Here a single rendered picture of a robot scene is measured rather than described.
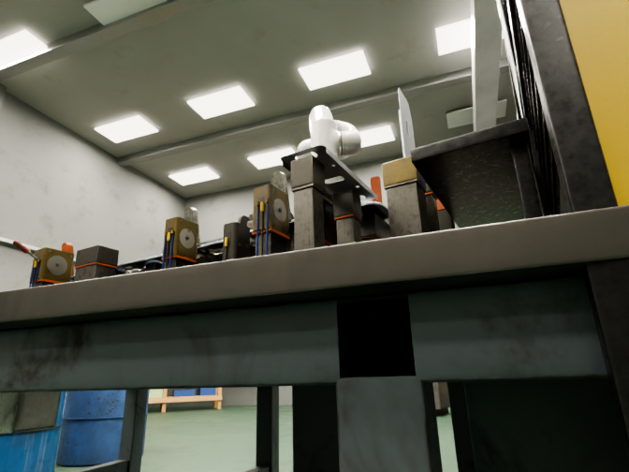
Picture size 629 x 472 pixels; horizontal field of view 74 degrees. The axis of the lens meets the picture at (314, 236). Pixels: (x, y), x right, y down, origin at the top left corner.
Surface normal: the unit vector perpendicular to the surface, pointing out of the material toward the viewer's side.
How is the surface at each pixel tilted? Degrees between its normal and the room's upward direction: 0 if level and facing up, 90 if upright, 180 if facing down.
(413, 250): 90
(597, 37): 90
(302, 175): 90
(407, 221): 90
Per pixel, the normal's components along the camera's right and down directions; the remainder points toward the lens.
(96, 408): 0.20, -0.32
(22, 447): 0.82, -0.21
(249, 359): -0.35, -0.29
